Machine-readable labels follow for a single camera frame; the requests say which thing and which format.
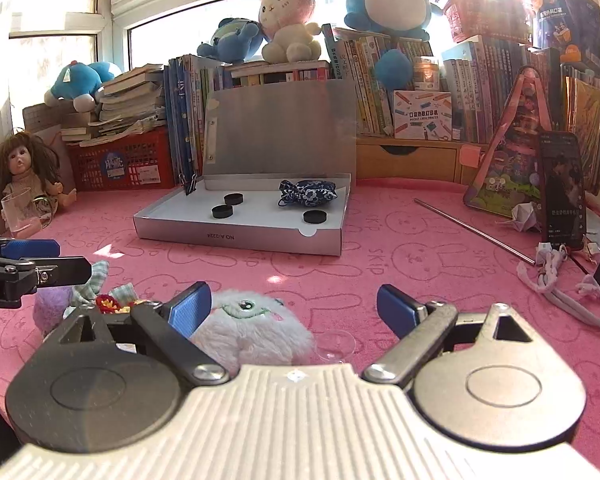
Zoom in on pink white bunny plush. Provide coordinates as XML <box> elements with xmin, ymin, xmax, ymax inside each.
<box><xmin>252</xmin><ymin>0</ymin><xmax>323</xmax><ymax>65</ymax></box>

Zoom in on clear glass mug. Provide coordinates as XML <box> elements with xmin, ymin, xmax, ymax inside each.
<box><xmin>0</xmin><ymin>187</ymin><xmax>53</xmax><ymax>238</ymax></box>

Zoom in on grey grid board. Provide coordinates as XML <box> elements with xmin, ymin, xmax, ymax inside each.
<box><xmin>22</xmin><ymin>102</ymin><xmax>66</xmax><ymax>136</ymax></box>

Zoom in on blue white plush toy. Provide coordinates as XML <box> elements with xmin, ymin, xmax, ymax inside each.
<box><xmin>44</xmin><ymin>61</ymin><xmax>115</xmax><ymax>113</ymax></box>

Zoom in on pink bunny print towel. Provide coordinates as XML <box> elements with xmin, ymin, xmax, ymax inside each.
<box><xmin>0</xmin><ymin>177</ymin><xmax>600</xmax><ymax>466</ymax></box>

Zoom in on wooden drawer shelf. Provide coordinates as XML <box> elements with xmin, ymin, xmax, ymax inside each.
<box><xmin>355</xmin><ymin>132</ymin><xmax>493</xmax><ymax>186</ymax></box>

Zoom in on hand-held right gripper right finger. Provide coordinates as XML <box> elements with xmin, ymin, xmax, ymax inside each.
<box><xmin>361</xmin><ymin>284</ymin><xmax>543</xmax><ymax>384</ymax></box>

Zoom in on row of upright books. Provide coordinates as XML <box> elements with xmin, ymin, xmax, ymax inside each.
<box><xmin>322</xmin><ymin>24</ymin><xmax>600</xmax><ymax>143</ymax></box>

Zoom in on white cord bundle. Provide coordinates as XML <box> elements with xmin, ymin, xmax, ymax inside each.
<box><xmin>517</xmin><ymin>242</ymin><xmax>600</xmax><ymax>331</ymax></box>

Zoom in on brown haired doll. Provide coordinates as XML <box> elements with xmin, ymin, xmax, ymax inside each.
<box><xmin>0</xmin><ymin>131</ymin><xmax>78</xmax><ymax>226</ymax></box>

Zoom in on round blue plush ball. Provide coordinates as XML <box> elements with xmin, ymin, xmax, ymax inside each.
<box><xmin>374</xmin><ymin>49</ymin><xmax>414</xmax><ymax>90</ymax></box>

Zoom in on stack of worn books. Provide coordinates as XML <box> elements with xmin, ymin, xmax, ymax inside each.
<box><xmin>60</xmin><ymin>63</ymin><xmax>168</xmax><ymax>147</ymax></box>

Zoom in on stack of flat books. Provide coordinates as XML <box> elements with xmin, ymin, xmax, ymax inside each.
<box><xmin>227</xmin><ymin>59</ymin><xmax>333</xmax><ymax>88</ymax></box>

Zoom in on clear tape jar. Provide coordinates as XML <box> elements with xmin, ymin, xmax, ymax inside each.
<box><xmin>413</xmin><ymin>56</ymin><xmax>441</xmax><ymax>92</ymax></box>

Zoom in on thin metal rod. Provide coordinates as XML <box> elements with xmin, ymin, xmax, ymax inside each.
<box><xmin>414</xmin><ymin>198</ymin><xmax>537</xmax><ymax>266</ymax></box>

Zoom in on white paper origami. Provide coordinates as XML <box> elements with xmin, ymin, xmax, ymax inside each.
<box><xmin>500</xmin><ymin>201</ymin><xmax>543</xmax><ymax>233</ymax></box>

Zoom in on pink triangular toy bag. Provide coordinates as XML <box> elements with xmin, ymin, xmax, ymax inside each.
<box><xmin>462</xmin><ymin>66</ymin><xmax>588</xmax><ymax>221</ymax></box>

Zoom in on green gingham cloth bow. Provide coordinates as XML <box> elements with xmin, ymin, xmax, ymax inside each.
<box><xmin>62</xmin><ymin>260</ymin><xmax>136</xmax><ymax>318</ymax></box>

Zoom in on blue floral cloth pouch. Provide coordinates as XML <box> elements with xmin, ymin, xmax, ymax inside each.
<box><xmin>278</xmin><ymin>178</ymin><xmax>340</xmax><ymax>209</ymax></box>

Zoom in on large blue plush toy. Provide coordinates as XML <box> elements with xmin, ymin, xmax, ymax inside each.
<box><xmin>336</xmin><ymin>0</ymin><xmax>443</xmax><ymax>41</ymax></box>

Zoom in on white fluffy plush toy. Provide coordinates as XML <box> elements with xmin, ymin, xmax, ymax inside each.
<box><xmin>189</xmin><ymin>289</ymin><xmax>315</xmax><ymax>376</ymax></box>

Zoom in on blue printed bag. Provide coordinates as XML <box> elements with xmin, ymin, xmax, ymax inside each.
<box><xmin>532</xmin><ymin>0</ymin><xmax>600</xmax><ymax>73</ymax></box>

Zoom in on white printed carton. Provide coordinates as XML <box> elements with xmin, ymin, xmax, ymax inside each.
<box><xmin>393</xmin><ymin>90</ymin><xmax>453</xmax><ymax>140</ymax></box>

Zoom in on purple plush toy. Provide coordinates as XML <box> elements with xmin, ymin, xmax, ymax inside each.
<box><xmin>33</xmin><ymin>285</ymin><xmax>76</xmax><ymax>336</ymax></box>

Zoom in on blue alien plush toy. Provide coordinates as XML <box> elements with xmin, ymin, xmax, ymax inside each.
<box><xmin>196</xmin><ymin>17</ymin><xmax>268</xmax><ymax>66</ymax></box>

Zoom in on red plastic basket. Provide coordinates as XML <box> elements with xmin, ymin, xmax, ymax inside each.
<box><xmin>66</xmin><ymin>127</ymin><xmax>176</xmax><ymax>192</ymax></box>

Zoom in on silver cardboard box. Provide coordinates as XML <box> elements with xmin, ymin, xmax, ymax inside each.
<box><xmin>132</xmin><ymin>79</ymin><xmax>357</xmax><ymax>256</ymax></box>

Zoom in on clear plastic ball capsule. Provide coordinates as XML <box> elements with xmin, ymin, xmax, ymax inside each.
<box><xmin>312</xmin><ymin>332</ymin><xmax>357</xmax><ymax>363</ymax></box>

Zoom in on yellow red crochet charm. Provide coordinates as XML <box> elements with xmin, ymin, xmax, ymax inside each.
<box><xmin>96</xmin><ymin>294</ymin><xmax>133</xmax><ymax>316</ymax></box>

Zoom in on row of blue folders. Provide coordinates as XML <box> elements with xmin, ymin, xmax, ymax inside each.
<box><xmin>164</xmin><ymin>55</ymin><xmax>231</xmax><ymax>186</ymax></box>

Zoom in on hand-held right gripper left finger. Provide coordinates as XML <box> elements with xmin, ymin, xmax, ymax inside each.
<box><xmin>44</xmin><ymin>281</ymin><xmax>229</xmax><ymax>386</ymax></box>

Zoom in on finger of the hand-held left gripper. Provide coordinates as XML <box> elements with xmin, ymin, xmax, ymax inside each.
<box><xmin>0</xmin><ymin>234</ymin><xmax>61</xmax><ymax>261</ymax></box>
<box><xmin>0</xmin><ymin>255</ymin><xmax>92</xmax><ymax>288</ymax></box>

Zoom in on black smartphone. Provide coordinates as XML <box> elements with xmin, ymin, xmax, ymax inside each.
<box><xmin>537</xmin><ymin>131</ymin><xmax>587</xmax><ymax>250</ymax></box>

